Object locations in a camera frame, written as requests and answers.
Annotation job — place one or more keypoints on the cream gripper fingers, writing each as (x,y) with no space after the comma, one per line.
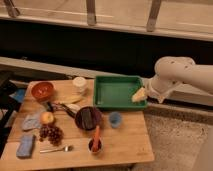
(140,95)

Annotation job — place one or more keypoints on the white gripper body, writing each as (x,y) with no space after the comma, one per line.
(152,89)

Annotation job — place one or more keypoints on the dark eraser block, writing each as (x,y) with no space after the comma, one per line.
(87,120)

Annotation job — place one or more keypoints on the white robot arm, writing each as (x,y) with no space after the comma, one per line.
(170,72)

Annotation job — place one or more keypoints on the green plastic tray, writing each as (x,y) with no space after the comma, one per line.
(115,93)

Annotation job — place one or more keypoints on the small blue cup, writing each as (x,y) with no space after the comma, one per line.
(115,119)

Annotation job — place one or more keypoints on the purple bowl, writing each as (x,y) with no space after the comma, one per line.
(95,114)

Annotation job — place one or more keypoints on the orange carrot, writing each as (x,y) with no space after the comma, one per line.
(96,139)

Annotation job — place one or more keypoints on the dark cup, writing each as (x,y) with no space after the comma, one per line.
(90,144)

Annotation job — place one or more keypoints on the yellow banana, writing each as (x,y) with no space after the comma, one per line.
(70,99)

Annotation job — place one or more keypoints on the bunch of red grapes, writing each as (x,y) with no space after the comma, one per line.
(52,133)

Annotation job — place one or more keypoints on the red yellow apple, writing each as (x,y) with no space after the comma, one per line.
(47,118)

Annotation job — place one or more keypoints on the orange bowl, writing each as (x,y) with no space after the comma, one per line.
(42,91)

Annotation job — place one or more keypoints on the grey blue cloth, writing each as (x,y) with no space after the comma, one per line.
(31,122)

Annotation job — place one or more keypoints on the blue object at table edge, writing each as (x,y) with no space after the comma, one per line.
(19,95)

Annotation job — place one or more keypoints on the blue sponge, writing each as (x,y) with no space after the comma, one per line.
(26,146)

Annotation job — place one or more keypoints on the black handled utensil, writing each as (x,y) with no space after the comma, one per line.
(70,109)

